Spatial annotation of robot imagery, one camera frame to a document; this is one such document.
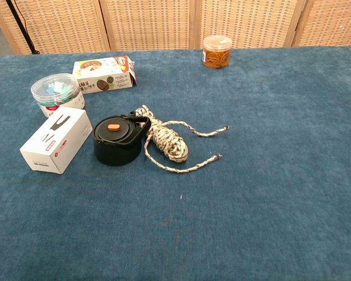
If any black plastic part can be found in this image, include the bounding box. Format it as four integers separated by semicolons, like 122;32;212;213
94;116;135;144

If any small black round object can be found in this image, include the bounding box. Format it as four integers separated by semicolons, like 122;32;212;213
92;110;152;167

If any chocolate cookie cardboard box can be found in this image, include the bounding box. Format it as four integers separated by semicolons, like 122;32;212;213
72;55;137;95

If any white cardboard product box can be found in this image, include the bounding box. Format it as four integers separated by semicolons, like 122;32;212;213
19;107;93;175

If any blue plush table mat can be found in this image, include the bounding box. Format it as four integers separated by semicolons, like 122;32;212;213
0;46;351;281

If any clear jar of rubber bands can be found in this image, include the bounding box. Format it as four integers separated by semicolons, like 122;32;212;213
202;35;233;70

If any woven wooden folding screen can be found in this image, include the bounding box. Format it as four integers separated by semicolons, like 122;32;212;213
0;0;351;56

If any clear jar of binder clips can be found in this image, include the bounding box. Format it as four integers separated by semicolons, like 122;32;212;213
30;73;85;118

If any black tripod stand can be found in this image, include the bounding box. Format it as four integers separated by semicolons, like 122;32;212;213
5;0;40;56

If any white speckled braided rope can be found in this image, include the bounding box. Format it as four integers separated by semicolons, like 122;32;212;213
134;104;230;174

